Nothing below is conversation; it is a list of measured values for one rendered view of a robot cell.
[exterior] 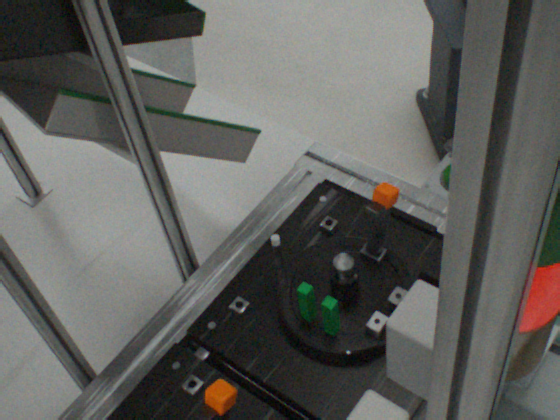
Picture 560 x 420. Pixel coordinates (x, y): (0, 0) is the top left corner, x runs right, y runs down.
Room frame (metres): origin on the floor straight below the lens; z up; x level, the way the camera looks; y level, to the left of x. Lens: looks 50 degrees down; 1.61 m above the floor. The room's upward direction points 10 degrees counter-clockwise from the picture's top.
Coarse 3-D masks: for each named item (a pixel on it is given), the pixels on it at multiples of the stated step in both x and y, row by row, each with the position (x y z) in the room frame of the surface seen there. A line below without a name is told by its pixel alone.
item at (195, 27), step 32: (0, 0) 0.49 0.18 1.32; (32, 0) 0.51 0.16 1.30; (64, 0) 0.52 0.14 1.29; (128, 0) 0.65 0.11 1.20; (160, 0) 0.64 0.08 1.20; (0, 32) 0.49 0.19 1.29; (32, 32) 0.50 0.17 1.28; (64, 32) 0.51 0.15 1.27; (128, 32) 0.54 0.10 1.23; (160, 32) 0.56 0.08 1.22; (192, 32) 0.58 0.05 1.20
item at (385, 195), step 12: (384, 192) 0.44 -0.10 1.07; (396, 192) 0.45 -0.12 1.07; (372, 204) 0.44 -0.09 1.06; (384, 204) 0.44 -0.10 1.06; (372, 216) 0.44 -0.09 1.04; (384, 216) 0.44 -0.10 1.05; (372, 228) 0.44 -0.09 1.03; (384, 228) 0.43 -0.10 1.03; (372, 240) 0.43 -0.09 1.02; (372, 252) 0.43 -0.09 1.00
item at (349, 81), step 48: (192, 0) 1.16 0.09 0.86; (240, 0) 1.13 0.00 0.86; (288, 0) 1.10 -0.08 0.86; (336, 0) 1.08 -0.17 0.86; (384, 0) 1.05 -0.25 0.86; (240, 48) 0.99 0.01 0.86; (288, 48) 0.97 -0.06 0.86; (336, 48) 0.94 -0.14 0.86; (384, 48) 0.92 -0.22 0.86; (240, 96) 0.87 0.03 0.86; (288, 96) 0.85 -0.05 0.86; (336, 96) 0.83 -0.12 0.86; (384, 96) 0.81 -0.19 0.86; (336, 144) 0.73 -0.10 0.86; (384, 144) 0.71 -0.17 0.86; (432, 144) 0.69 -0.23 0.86
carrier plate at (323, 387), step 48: (336, 192) 0.54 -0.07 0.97; (288, 240) 0.49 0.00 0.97; (384, 240) 0.46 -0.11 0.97; (432, 240) 0.45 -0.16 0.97; (240, 288) 0.44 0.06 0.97; (192, 336) 0.39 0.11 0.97; (240, 336) 0.38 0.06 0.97; (288, 336) 0.37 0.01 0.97; (288, 384) 0.32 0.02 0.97; (336, 384) 0.31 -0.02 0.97; (384, 384) 0.30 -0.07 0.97
